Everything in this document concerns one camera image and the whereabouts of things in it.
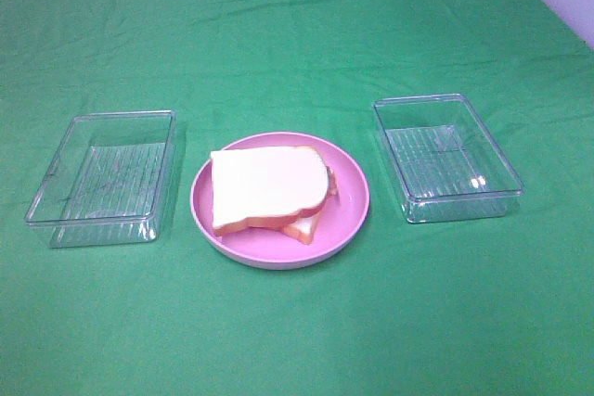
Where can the bacon strip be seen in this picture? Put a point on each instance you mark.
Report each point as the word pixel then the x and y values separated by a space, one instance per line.
pixel 332 187

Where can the white toast bread slice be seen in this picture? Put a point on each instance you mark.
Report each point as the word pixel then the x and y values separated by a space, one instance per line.
pixel 303 229

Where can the pink round plate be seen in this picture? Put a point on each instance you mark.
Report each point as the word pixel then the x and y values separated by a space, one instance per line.
pixel 341 218

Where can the green tablecloth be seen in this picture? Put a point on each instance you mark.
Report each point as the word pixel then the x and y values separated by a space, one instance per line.
pixel 487 307

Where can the clear right plastic tray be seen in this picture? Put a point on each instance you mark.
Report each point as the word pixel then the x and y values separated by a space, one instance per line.
pixel 445 164

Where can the clear plastic tray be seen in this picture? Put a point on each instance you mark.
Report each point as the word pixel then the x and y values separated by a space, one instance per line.
pixel 107 182
pixel 445 164

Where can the clear left plastic tray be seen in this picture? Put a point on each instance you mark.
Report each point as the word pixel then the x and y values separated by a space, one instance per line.
pixel 107 182

